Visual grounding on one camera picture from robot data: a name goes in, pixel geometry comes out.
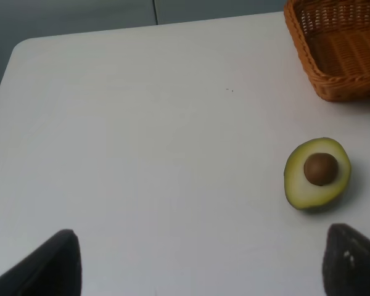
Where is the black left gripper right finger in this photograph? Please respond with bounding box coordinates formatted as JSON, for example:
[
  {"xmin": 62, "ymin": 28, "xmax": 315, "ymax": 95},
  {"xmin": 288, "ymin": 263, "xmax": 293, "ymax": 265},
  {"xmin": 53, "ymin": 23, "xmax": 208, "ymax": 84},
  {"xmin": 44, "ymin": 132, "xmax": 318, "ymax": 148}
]
[{"xmin": 322, "ymin": 223, "xmax": 370, "ymax": 296}]

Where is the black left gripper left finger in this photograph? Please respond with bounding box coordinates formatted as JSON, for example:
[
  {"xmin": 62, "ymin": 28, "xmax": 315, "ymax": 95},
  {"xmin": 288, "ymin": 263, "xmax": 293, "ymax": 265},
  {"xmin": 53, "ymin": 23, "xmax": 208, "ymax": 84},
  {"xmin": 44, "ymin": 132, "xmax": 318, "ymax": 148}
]
[{"xmin": 0, "ymin": 229, "xmax": 82, "ymax": 296}]

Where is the brown wicker basket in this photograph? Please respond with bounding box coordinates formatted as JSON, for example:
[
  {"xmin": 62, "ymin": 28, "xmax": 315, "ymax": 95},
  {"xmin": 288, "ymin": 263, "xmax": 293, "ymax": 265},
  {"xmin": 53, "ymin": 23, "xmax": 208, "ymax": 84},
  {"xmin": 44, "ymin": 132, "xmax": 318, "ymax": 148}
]
[{"xmin": 284, "ymin": 1, "xmax": 370, "ymax": 102}]

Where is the halved avocado with pit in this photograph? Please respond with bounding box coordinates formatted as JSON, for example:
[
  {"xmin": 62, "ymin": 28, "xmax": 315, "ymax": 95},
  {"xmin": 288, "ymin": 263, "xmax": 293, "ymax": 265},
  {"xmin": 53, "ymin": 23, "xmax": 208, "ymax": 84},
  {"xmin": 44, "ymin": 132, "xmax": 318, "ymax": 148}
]
[{"xmin": 284, "ymin": 138, "xmax": 352, "ymax": 212}]

